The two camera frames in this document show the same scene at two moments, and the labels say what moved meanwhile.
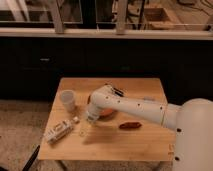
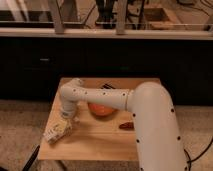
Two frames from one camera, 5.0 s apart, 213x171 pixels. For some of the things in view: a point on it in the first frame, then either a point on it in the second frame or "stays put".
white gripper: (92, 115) -> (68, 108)
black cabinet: (32, 67) stays put
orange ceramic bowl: (106, 113) stays put
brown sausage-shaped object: (130, 125) stays put
